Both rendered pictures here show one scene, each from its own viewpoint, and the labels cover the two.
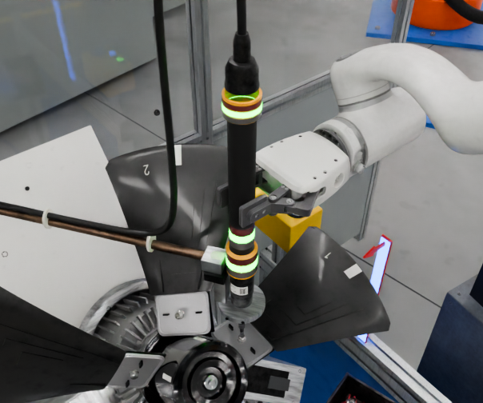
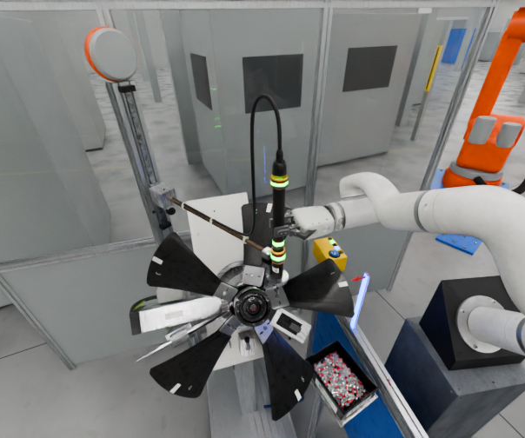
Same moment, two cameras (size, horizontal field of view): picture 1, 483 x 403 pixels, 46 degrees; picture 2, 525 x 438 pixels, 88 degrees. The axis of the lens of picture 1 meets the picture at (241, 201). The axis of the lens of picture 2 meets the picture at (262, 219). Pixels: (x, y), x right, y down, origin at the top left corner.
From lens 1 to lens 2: 0.22 m
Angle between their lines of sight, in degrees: 21
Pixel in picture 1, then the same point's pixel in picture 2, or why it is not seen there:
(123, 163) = (248, 207)
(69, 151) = (235, 201)
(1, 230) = (200, 224)
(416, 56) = (374, 178)
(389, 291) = (397, 321)
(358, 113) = (346, 202)
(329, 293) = (327, 289)
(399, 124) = (367, 211)
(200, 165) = not seen: hidden behind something
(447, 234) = not seen: hidden behind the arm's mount
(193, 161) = not seen: hidden behind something
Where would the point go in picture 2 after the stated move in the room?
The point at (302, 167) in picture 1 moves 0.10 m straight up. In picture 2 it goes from (309, 218) to (312, 187)
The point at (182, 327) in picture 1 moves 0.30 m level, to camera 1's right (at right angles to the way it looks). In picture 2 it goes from (251, 281) to (341, 309)
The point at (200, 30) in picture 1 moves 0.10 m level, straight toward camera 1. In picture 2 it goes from (312, 166) to (309, 174)
